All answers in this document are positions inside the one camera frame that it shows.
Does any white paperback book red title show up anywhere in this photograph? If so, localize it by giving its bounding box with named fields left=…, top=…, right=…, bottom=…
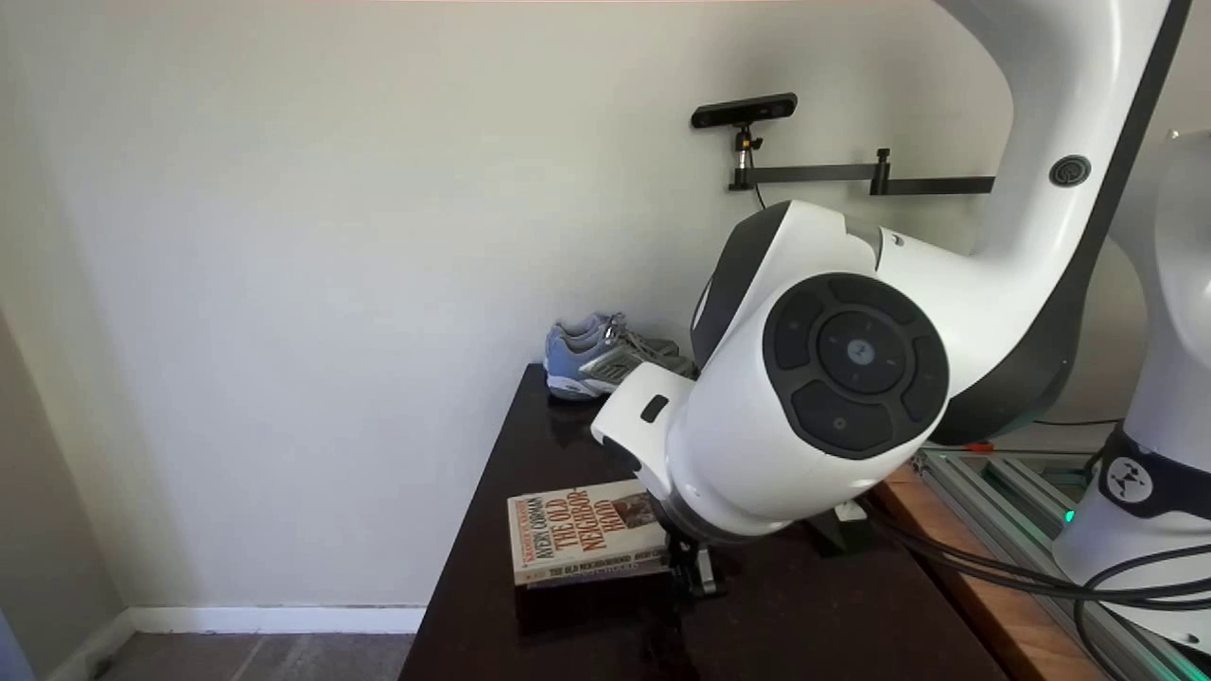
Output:
left=502, top=477, right=672, bottom=586

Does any wooden robot stand board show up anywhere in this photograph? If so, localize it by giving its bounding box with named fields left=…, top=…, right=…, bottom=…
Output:
left=874, top=460, right=1118, bottom=681

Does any grey and blue sneaker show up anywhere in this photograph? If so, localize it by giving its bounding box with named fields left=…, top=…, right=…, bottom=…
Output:
left=539, top=311, right=700, bottom=403

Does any aluminium base frame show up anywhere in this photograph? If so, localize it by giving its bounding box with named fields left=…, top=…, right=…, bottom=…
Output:
left=919, top=443, right=1211, bottom=681

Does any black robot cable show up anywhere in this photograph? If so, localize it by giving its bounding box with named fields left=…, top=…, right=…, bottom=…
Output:
left=865, top=509, right=1211, bottom=659

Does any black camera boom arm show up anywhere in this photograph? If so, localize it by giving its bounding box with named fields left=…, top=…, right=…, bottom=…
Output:
left=725, top=123, right=1000, bottom=200

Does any black exterior camera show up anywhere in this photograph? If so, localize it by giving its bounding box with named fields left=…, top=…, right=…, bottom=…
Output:
left=690, top=87, right=803, bottom=132

